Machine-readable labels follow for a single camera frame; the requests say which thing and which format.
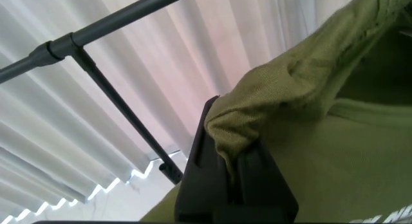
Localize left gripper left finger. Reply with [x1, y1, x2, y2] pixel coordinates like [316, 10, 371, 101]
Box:
[174, 95, 233, 224]

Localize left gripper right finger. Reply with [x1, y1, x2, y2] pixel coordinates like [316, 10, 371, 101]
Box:
[232, 139, 299, 224]

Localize black clothes rack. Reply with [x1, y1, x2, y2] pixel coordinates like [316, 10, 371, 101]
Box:
[0, 0, 196, 185]

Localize white curtain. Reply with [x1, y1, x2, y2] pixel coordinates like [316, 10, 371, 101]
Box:
[0, 0, 364, 223]

